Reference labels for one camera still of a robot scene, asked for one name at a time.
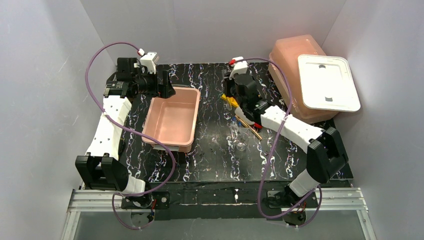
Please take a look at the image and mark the blue capped small vials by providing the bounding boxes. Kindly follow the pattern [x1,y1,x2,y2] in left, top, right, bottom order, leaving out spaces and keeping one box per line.
[231,116,243,128]

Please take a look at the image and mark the clear glass beaker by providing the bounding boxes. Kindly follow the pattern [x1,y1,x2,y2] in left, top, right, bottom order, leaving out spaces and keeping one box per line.
[234,139,249,153]

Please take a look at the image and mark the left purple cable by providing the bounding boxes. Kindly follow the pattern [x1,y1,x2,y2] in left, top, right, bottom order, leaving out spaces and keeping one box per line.
[85,42,178,231]

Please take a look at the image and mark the clear glass test tube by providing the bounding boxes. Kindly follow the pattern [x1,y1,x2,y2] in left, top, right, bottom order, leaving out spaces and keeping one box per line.
[226,97,233,111]

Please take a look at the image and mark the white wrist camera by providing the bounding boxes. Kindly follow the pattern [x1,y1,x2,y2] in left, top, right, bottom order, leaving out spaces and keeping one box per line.
[229,56,249,80]
[139,51,159,74]

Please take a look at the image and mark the purple cable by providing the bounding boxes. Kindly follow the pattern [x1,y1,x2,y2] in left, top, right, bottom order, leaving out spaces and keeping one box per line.
[85,42,178,231]
[231,58,323,229]

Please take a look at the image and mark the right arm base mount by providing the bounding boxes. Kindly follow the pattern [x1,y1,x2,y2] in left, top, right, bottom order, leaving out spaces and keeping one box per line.
[264,190,322,228]

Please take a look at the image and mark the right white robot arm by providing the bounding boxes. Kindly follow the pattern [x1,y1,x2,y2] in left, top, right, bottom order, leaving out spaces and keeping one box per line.
[222,71,349,199]

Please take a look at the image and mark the clear plastic funnel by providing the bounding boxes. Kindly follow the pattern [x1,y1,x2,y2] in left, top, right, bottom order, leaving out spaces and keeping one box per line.
[229,125,251,145]

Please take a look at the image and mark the white plastic bottle red cap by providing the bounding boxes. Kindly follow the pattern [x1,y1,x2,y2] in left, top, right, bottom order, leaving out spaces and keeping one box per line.
[234,107,263,130]

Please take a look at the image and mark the aluminium frame rail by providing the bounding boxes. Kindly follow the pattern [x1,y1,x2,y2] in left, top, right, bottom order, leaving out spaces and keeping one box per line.
[61,185,376,240]

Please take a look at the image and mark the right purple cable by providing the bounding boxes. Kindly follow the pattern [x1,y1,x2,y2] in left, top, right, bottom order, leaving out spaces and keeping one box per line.
[231,58,323,229]

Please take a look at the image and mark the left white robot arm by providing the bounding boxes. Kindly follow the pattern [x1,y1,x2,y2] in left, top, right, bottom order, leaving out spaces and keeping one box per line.
[75,52,176,194]

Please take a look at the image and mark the yellow test tube rack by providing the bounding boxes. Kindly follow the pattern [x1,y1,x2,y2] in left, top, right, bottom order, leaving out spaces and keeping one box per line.
[220,94,239,109]

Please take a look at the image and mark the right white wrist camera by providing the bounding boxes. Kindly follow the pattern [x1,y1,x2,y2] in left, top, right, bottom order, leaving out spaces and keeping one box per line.
[229,56,249,80]

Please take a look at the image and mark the wooden test tube clamp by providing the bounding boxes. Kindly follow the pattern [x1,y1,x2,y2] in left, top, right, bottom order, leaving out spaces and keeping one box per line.
[235,115,263,141]

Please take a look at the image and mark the large pink storage box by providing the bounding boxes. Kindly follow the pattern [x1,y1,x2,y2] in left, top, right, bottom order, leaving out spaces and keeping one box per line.
[268,34,338,124]

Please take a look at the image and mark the open pink plastic bin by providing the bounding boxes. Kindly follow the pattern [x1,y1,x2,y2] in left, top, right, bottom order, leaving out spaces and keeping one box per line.
[142,86,201,153]

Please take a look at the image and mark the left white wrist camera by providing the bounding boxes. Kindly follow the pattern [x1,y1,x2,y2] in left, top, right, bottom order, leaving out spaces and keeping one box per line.
[139,51,159,74]

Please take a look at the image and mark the white box lid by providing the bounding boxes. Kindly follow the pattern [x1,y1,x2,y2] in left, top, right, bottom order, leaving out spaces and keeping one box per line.
[297,54,361,113]

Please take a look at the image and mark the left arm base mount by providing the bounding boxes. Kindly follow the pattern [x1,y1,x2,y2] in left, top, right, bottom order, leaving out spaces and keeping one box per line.
[120,191,171,229]

